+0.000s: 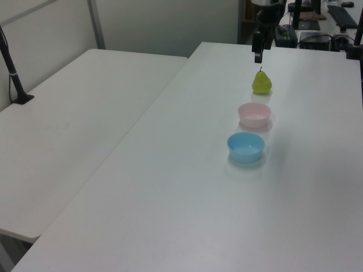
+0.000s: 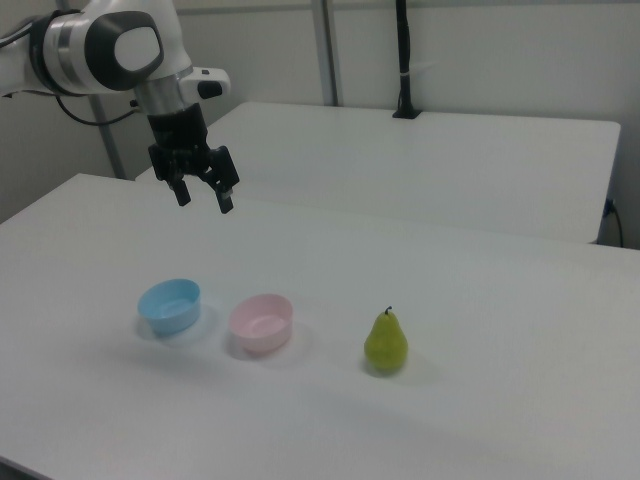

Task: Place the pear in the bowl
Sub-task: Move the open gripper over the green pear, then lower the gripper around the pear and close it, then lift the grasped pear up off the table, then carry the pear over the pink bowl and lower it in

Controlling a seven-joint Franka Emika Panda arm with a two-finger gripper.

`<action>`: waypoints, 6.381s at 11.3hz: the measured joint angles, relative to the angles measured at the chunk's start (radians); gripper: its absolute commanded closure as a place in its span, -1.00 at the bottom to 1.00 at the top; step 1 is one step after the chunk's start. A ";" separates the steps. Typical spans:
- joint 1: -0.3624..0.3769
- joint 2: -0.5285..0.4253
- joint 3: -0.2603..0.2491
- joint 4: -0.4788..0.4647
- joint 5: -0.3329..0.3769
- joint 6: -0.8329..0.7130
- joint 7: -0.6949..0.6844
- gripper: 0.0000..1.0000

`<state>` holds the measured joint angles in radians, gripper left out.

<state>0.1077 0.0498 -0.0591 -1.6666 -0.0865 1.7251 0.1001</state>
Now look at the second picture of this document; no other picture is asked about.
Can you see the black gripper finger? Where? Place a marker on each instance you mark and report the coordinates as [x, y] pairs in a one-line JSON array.
[[226, 197], [183, 195]]

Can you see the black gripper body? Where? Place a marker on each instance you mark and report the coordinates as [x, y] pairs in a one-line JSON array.
[[177, 132]]

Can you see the green yellow pear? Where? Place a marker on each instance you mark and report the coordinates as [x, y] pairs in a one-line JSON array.
[[386, 345]]

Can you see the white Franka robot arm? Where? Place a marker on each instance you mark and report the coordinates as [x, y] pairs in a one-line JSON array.
[[70, 45]]

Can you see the light blue plastic bowl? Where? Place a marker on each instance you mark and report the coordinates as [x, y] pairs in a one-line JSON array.
[[170, 312]]

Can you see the pink plastic bowl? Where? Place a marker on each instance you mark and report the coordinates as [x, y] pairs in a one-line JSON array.
[[261, 324]]

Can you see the black pole with clamp base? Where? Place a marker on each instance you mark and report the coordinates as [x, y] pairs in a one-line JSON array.
[[406, 60]]

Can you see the grey vertical frame post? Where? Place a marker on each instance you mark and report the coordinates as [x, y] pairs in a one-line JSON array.
[[107, 135]]

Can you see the white vertical frame post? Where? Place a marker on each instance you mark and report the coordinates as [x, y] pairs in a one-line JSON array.
[[327, 50]]

